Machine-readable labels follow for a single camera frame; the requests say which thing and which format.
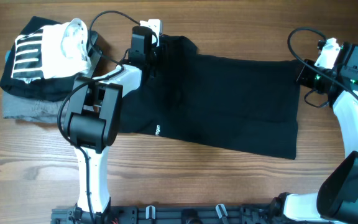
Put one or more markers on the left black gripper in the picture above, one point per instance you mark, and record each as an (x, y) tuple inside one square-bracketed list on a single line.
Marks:
[(165, 56)]

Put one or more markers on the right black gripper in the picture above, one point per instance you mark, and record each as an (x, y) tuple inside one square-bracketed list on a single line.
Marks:
[(302, 77)]

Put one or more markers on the black t-shirt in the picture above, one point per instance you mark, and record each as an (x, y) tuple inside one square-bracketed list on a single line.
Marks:
[(242, 105)]

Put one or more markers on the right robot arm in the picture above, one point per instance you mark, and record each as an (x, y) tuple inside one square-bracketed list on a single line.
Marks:
[(337, 199)]

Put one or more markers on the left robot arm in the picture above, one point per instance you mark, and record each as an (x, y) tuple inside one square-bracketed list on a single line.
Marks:
[(92, 120)]

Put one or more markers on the white striped folded garment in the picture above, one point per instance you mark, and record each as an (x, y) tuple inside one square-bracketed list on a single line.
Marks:
[(52, 51)]

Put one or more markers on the black folded garment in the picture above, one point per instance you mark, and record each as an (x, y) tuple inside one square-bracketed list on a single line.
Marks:
[(54, 89)]

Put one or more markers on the grey folded garment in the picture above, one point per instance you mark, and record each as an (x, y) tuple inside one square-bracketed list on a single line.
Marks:
[(38, 111)]

